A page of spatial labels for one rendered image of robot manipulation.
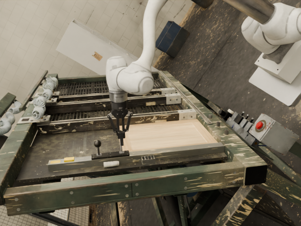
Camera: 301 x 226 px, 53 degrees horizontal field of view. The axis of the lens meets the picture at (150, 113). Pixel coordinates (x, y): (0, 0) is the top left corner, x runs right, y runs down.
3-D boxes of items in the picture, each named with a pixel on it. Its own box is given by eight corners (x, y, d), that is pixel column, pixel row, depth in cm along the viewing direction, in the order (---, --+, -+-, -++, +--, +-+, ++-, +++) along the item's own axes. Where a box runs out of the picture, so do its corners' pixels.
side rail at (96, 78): (158, 82, 347) (158, 72, 343) (58, 89, 330) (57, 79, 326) (157, 80, 354) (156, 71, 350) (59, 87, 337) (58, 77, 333)
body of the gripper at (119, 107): (110, 103, 144) (112, 121, 147) (128, 102, 146) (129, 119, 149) (109, 98, 151) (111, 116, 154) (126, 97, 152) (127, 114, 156)
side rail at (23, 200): (243, 186, 150) (245, 166, 146) (7, 216, 133) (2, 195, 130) (238, 179, 156) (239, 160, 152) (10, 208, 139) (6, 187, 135)
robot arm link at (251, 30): (270, 32, 183) (243, 11, 176) (293, 27, 166) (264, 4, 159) (258, 56, 182) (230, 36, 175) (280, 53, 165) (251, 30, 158)
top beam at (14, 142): (4, 206, 131) (0, 185, 128) (-21, 208, 129) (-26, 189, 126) (58, 82, 335) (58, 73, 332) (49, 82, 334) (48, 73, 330)
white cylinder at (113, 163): (104, 168, 158) (119, 167, 159) (103, 163, 157) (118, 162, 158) (103, 166, 161) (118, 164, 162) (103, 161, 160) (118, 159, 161)
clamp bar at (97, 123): (197, 122, 215) (198, 89, 206) (19, 138, 196) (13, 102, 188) (192, 117, 224) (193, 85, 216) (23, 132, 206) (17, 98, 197)
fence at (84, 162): (224, 152, 171) (224, 145, 170) (49, 171, 157) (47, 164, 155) (220, 148, 176) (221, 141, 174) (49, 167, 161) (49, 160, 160)
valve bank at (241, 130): (288, 141, 176) (259, 122, 169) (273, 160, 179) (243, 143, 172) (247, 112, 223) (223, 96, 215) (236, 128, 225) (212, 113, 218)
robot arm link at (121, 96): (128, 90, 143) (129, 102, 145) (126, 85, 151) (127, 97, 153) (109, 92, 141) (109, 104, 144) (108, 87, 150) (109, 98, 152)
